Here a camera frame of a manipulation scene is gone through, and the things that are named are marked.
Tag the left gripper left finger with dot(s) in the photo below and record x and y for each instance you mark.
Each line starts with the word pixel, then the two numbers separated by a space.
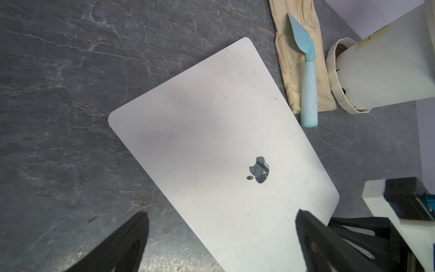
pixel 122 251

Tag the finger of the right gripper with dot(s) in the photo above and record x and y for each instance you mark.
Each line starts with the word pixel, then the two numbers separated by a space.
pixel 377 245
pixel 368 223

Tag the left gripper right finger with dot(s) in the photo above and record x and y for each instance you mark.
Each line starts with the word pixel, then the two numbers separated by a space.
pixel 324 251

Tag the silver laptop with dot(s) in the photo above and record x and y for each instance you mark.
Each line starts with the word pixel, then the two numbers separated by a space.
pixel 221 143

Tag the light blue garden trowel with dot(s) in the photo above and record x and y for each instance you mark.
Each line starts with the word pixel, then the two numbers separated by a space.
pixel 309 100

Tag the white pot with green plant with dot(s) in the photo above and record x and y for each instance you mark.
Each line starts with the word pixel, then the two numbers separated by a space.
pixel 393 65

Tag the white plant pot saucer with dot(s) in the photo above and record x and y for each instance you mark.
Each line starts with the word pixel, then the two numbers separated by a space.
pixel 332 70

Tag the beige work glove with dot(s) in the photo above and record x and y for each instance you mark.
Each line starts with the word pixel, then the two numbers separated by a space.
pixel 292 60

